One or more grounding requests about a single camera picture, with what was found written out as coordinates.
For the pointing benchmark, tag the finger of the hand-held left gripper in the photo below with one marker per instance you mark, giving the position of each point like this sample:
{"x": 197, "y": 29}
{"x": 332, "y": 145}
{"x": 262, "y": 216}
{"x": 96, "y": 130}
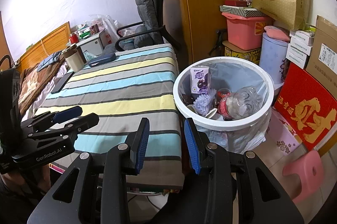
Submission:
{"x": 84, "y": 121}
{"x": 68, "y": 112}

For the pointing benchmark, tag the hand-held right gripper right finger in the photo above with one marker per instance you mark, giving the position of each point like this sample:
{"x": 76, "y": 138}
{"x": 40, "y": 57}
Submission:
{"x": 192, "y": 147}

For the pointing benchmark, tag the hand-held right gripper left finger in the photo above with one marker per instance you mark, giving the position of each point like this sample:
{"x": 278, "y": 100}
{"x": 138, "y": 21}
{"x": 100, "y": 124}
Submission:
{"x": 140, "y": 145}

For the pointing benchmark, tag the beige paper cup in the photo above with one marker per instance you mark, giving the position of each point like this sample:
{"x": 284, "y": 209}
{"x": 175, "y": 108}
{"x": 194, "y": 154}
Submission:
{"x": 213, "y": 114}

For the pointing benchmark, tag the white foam fruit net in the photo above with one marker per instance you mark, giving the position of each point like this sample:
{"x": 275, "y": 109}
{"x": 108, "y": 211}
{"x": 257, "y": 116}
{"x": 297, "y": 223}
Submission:
{"x": 204, "y": 102}

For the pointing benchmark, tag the brown foil wrapper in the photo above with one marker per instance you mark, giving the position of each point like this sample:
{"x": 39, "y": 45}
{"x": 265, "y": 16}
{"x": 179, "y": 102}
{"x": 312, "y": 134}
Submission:
{"x": 188, "y": 100}

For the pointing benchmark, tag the red lidded jelly cup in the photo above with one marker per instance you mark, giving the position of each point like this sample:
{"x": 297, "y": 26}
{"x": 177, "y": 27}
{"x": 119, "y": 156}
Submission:
{"x": 223, "y": 93}

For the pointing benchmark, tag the clear plastic bottle red label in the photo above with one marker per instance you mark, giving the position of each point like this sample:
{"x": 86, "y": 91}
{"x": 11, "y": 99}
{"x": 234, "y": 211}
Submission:
{"x": 242, "y": 102}

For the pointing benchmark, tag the purple milk carton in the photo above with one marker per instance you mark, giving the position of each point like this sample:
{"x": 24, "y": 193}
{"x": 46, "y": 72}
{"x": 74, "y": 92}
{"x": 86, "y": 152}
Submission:
{"x": 200, "y": 80}

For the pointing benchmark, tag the black smartphone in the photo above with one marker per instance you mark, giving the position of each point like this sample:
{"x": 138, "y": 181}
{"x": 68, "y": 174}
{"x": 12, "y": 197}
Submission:
{"x": 62, "y": 82}

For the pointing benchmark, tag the lilac bed sheet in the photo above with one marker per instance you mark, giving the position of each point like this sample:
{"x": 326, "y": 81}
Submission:
{"x": 39, "y": 100}

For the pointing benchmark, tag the brown patterned blanket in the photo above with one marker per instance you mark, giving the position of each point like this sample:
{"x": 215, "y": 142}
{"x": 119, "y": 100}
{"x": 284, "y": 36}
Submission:
{"x": 31, "y": 84}

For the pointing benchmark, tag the blue folded cloth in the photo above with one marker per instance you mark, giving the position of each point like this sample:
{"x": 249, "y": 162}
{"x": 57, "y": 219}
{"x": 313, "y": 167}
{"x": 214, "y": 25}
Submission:
{"x": 48, "y": 62}

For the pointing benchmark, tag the beige mug with brown lid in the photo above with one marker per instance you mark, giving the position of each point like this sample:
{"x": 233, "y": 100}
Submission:
{"x": 73, "y": 58}

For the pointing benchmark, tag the green plastic packet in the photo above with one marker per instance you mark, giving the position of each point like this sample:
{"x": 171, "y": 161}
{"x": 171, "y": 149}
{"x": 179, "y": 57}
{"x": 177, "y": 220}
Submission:
{"x": 90, "y": 56}

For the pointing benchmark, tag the navy glasses case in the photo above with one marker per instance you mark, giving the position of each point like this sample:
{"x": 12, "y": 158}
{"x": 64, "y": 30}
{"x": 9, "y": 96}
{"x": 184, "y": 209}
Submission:
{"x": 102, "y": 60}

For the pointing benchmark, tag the wooden bed headboard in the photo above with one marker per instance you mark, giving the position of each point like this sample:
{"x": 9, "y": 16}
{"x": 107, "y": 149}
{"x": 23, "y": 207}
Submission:
{"x": 50, "y": 42}

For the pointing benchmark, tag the white nightstand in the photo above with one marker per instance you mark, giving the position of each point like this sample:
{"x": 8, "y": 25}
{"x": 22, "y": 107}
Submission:
{"x": 92, "y": 43}

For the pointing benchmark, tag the red jar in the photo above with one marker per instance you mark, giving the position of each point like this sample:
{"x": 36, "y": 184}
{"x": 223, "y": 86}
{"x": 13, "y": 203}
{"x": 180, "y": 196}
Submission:
{"x": 73, "y": 38}

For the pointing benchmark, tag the green and white boxes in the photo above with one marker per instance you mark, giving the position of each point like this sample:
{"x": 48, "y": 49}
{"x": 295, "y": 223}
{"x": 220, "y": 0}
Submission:
{"x": 83, "y": 31}

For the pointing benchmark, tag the pink snack packet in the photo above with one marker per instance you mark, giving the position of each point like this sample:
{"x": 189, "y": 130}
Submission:
{"x": 96, "y": 27}

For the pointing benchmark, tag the pink floral box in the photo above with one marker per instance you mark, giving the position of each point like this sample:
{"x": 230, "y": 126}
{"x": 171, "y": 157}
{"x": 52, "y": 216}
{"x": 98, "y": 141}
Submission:
{"x": 283, "y": 134}

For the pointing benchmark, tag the white plastic bag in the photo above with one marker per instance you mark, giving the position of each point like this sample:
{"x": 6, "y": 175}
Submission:
{"x": 110, "y": 29}

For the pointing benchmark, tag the yellow patterned box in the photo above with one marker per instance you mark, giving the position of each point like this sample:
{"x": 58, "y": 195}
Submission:
{"x": 239, "y": 51}

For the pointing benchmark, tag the pink plastic stool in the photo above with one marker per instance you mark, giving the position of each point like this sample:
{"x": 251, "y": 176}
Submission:
{"x": 302, "y": 174}

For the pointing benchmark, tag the lilac cylindrical container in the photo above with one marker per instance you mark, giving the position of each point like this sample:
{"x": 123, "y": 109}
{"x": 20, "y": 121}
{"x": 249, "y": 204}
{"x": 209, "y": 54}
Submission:
{"x": 272, "y": 60}

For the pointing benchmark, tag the red and gold door mat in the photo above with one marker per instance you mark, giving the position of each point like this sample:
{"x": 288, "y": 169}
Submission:
{"x": 300, "y": 92}

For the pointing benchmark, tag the pink plastic bucket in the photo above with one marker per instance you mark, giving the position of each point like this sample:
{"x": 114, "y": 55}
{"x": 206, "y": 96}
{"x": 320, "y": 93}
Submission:
{"x": 242, "y": 34}

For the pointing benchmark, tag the grey quilted chair cushion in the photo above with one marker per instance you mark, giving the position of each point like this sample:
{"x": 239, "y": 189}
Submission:
{"x": 146, "y": 8}

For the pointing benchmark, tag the small white box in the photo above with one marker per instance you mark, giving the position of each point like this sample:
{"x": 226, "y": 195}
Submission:
{"x": 296, "y": 60}
{"x": 302, "y": 34}
{"x": 298, "y": 50}
{"x": 302, "y": 42}

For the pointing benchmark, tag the black office chair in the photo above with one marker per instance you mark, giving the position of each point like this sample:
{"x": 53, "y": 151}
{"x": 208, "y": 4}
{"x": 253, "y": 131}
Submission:
{"x": 159, "y": 2}

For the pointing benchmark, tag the pink container lid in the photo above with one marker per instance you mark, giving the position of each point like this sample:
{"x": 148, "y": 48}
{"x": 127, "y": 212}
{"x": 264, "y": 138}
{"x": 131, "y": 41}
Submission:
{"x": 276, "y": 33}

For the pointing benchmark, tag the striped gift box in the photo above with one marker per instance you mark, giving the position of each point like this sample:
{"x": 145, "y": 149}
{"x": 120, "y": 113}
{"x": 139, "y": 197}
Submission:
{"x": 242, "y": 11}

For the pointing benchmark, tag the wooden wardrobe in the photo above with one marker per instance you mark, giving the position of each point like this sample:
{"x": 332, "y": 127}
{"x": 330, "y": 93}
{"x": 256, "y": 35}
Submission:
{"x": 205, "y": 2}

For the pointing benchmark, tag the cardboard box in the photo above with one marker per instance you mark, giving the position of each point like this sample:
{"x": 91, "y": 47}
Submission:
{"x": 323, "y": 55}

